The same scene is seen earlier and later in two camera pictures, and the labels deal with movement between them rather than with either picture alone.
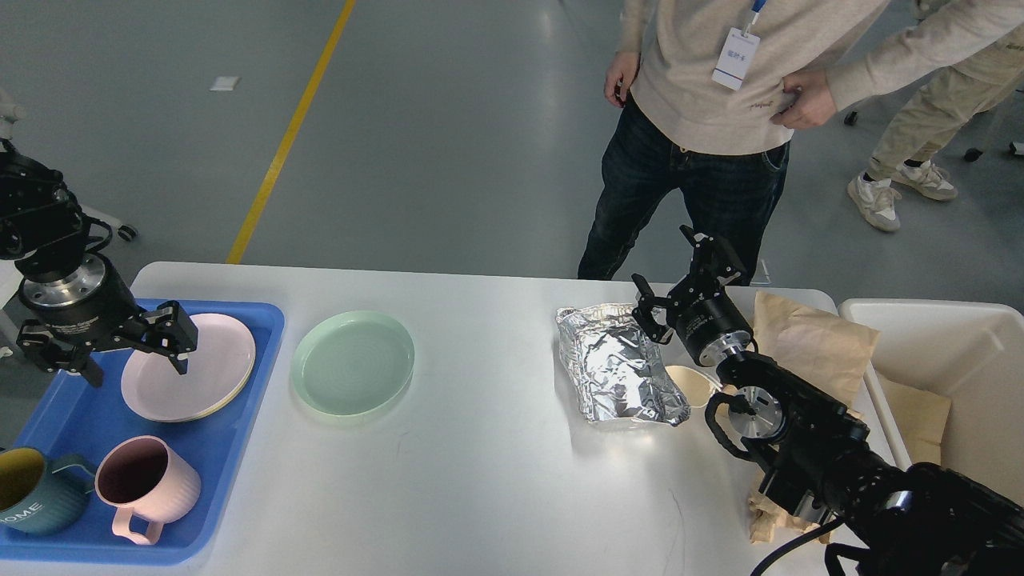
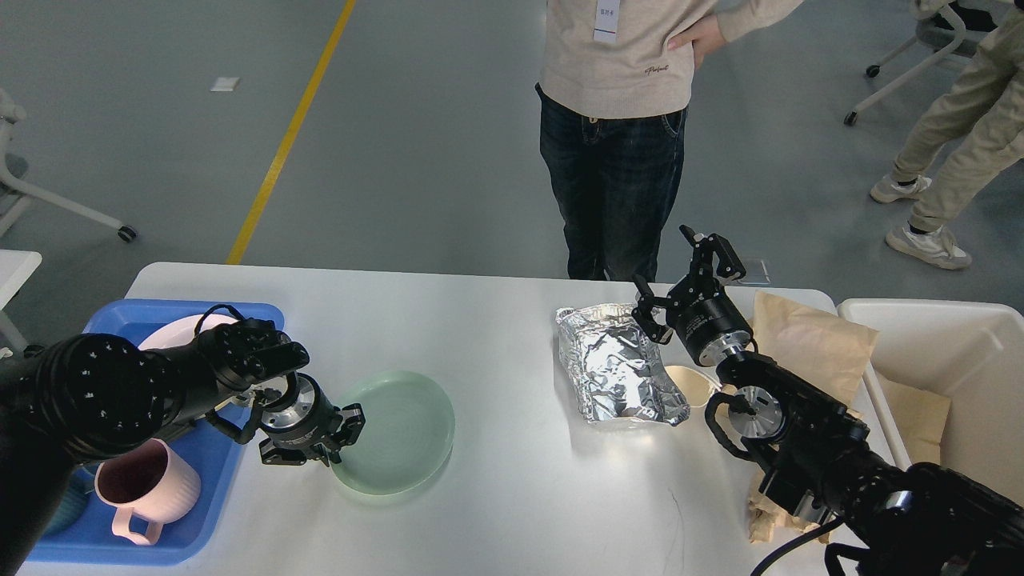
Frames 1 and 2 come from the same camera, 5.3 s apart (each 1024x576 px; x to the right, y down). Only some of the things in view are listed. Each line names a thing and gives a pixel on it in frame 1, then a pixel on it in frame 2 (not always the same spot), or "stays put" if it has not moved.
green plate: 353,363 to 407,436
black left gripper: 92,310 to 307,421
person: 706,93 to 613,100
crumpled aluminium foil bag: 617,368 stays put
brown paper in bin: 922,418 stays put
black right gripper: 705,316 stays put
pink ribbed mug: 142,474 stays put
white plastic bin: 970,354 stays put
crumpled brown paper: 767,516 stays put
